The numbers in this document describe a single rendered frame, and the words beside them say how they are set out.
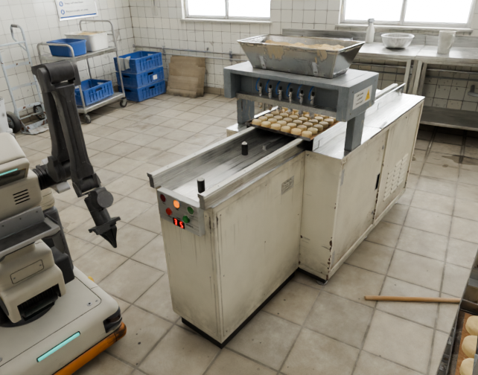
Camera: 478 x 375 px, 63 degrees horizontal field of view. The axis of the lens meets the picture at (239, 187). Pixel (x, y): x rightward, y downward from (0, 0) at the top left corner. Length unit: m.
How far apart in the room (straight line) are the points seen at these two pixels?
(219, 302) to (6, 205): 0.92
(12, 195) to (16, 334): 0.69
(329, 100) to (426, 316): 1.25
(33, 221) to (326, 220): 1.36
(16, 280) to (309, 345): 1.35
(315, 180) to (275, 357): 0.88
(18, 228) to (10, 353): 0.57
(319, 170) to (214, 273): 0.74
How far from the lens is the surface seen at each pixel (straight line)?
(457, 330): 0.99
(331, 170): 1.97
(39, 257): 1.76
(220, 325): 1.91
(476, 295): 1.02
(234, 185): 1.58
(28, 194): 1.63
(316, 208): 2.11
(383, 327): 2.28
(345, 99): 1.83
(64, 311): 2.05
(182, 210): 1.59
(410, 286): 2.56
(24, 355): 1.94
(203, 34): 6.10
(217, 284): 1.74
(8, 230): 1.63
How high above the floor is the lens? 1.62
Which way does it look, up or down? 29 degrees down
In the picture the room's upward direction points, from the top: 1 degrees counter-clockwise
